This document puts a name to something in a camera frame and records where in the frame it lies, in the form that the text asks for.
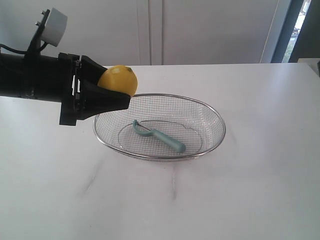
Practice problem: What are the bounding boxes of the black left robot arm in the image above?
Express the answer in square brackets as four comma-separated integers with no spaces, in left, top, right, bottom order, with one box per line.
[0,53,131,126]

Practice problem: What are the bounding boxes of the yellow lemon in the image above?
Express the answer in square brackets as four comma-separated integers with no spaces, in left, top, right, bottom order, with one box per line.
[97,65,138,97]

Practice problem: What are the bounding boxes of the oval steel mesh basket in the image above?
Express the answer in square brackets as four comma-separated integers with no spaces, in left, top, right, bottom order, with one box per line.
[93,93,226,162]

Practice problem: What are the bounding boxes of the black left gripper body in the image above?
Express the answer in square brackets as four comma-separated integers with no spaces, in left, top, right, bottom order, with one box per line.
[58,52,81,126]

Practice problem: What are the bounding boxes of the teal handled peeler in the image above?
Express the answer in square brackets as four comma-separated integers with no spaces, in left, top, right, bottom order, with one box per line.
[132,119,186,153]

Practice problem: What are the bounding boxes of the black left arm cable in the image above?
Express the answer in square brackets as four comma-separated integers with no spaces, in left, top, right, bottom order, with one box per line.
[0,39,48,61]

